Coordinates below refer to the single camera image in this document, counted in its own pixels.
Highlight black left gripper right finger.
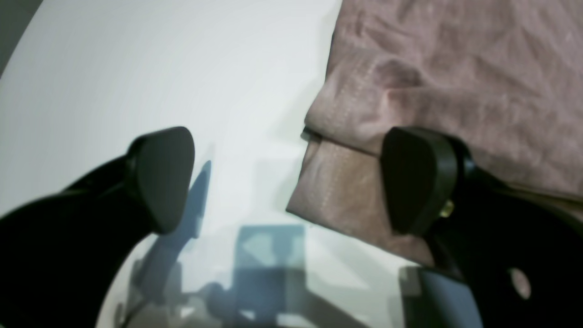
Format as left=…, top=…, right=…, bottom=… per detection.
left=382, top=127, right=582, bottom=328

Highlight mauve T-shirt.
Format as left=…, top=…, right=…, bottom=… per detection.
left=286, top=0, right=583, bottom=266

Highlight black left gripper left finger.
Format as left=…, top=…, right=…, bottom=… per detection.
left=0, top=127, right=195, bottom=328

